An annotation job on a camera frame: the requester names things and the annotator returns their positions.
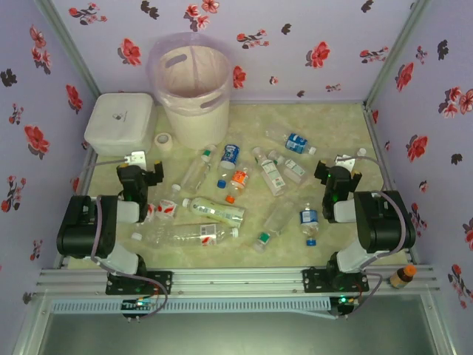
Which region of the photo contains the small bottle white green label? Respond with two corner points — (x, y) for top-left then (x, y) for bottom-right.
(268, 149), (308, 185)

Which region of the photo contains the blue label bottle white cap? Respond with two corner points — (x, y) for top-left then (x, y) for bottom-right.
(264, 127), (318, 156)

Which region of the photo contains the large bottle white green label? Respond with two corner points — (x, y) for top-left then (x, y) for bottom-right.
(251, 146), (286, 197)

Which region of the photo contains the clear bottle without label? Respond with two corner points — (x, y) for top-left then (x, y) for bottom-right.
(262, 199), (296, 237)

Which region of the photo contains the yellow green drink bottle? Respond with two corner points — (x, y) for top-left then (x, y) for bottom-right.
(182, 195), (246, 227)

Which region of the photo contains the long clear bottle red label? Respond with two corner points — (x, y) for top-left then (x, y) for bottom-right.
(131, 223), (240, 249)

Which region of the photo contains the orange label bottle orange cap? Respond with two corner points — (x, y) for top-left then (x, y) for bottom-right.
(224, 166), (251, 205)

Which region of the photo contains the white plastic bin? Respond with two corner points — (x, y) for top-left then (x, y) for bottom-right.
(154, 47), (232, 151)

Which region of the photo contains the purple plastic bin liner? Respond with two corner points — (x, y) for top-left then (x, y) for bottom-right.
(147, 32), (234, 112)

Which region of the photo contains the cream masking tape roll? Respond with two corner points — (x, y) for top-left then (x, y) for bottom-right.
(154, 132), (173, 152)

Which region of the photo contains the white fabric zip case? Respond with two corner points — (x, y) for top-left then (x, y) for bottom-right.
(84, 92), (156, 157)

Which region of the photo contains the brown bottle orange cap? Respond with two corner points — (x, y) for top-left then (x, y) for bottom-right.
(387, 264), (418, 290)

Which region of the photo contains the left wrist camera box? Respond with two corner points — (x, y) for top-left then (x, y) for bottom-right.
(123, 150), (148, 166)

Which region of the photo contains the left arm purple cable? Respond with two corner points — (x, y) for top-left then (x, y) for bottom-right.
(83, 157), (169, 320)

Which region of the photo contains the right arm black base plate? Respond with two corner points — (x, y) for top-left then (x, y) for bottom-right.
(302, 268), (370, 293)

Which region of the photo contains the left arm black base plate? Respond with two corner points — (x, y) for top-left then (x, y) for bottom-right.
(106, 269), (174, 296)

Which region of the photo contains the aluminium front rail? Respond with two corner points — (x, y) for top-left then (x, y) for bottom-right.
(36, 266), (439, 297)

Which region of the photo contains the aluminium corner post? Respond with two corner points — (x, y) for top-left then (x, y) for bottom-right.
(364, 0), (432, 107)
(35, 0), (101, 98)

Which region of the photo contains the white slotted cable duct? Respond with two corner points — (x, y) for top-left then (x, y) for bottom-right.
(50, 298), (330, 316)

